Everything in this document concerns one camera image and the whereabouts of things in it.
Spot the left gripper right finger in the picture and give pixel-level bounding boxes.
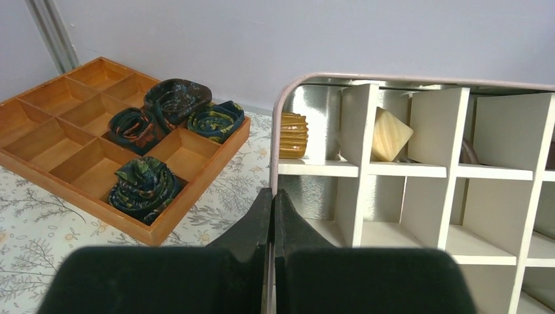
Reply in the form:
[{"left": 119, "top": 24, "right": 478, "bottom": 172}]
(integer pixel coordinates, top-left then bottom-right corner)
[{"left": 274, "top": 189, "right": 476, "bottom": 313}]

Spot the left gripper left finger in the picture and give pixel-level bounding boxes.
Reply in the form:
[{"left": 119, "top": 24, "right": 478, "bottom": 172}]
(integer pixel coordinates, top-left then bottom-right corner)
[{"left": 39, "top": 188, "right": 272, "bottom": 313}]

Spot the pink grid box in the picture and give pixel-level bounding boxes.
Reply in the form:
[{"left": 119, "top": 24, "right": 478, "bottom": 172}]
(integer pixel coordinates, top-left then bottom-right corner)
[{"left": 270, "top": 73, "right": 554, "bottom": 313}]

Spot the ridged caramel chocolate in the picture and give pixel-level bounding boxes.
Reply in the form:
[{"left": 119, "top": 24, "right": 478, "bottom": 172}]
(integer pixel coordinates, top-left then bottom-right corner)
[{"left": 279, "top": 113, "right": 308, "bottom": 159}]

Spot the white ridged chocolate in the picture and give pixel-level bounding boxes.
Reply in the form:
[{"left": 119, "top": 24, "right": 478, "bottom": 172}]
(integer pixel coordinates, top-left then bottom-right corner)
[{"left": 371, "top": 107, "right": 414, "bottom": 162}]

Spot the floral table mat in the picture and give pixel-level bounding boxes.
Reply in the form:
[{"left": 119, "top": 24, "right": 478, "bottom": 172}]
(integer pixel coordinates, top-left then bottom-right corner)
[{"left": 1, "top": 113, "right": 272, "bottom": 313}]

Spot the orange compartment box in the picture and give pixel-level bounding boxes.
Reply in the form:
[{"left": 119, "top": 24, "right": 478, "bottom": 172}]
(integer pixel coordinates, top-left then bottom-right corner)
[{"left": 1, "top": 57, "right": 251, "bottom": 246}]

